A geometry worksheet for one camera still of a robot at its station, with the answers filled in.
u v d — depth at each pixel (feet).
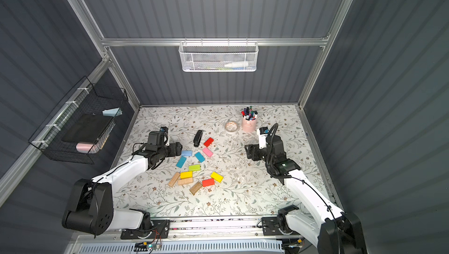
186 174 2.94
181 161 3.07
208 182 2.90
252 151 2.38
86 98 2.53
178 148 2.74
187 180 2.84
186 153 3.24
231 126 3.60
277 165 1.96
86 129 2.23
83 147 2.12
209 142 3.32
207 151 3.23
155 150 2.28
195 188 2.77
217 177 2.92
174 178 2.87
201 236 2.37
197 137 3.27
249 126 3.38
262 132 2.37
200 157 3.16
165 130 2.70
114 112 2.66
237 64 2.90
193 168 3.01
